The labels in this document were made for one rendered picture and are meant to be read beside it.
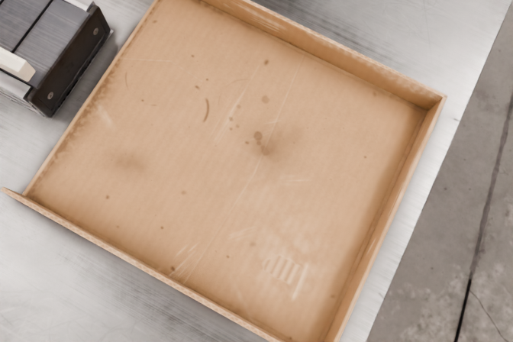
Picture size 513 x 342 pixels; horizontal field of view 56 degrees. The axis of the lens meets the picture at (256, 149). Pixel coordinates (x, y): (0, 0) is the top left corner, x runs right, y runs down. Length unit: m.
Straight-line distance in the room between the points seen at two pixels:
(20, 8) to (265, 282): 0.33
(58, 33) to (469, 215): 1.18
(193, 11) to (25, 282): 0.30
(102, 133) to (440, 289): 1.06
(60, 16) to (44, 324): 0.27
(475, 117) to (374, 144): 1.05
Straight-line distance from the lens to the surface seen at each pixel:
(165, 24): 0.51
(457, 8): 0.57
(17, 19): 0.50
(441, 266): 1.37
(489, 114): 1.53
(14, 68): 0.43
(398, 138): 0.48
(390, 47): 0.52
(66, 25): 0.48
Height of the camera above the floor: 1.27
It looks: 74 degrees down
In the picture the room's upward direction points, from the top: 7 degrees clockwise
